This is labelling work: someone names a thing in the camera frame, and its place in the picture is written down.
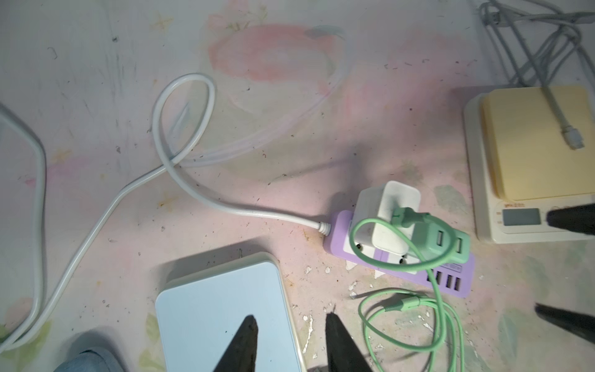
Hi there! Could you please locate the green charging cable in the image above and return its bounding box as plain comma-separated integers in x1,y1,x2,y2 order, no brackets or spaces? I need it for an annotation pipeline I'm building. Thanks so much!
348,206,466,372

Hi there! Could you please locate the grey blue case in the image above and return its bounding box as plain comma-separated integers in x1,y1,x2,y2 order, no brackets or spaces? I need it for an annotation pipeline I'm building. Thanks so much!
54,347,124,372

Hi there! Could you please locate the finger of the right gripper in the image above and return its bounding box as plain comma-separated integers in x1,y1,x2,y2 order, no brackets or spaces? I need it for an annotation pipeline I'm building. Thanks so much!
535,304,595,344
546,203,595,235

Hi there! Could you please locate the white charger adapter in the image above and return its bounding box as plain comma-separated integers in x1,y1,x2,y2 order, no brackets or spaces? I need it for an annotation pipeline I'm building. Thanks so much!
352,181,421,257

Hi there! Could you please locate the green charger adapter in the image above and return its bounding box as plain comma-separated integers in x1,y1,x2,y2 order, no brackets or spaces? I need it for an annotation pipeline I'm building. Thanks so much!
411,223,470,264

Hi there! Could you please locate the blue electronic scale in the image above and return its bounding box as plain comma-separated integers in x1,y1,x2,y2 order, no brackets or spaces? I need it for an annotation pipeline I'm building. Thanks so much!
155,252,306,371

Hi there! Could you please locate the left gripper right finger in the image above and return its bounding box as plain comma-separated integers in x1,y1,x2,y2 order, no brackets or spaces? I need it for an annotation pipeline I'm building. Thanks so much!
325,312,372,372

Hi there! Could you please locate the yellow electronic scale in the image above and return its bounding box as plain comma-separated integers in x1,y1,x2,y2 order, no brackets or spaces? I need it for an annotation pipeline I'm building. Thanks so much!
463,85,594,244

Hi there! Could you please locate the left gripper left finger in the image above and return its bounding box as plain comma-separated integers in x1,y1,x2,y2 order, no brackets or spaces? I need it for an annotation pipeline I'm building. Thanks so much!
214,315,259,372

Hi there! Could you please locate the purple power strip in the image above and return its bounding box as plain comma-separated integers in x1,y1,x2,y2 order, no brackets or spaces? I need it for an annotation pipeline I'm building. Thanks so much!
322,210,477,299

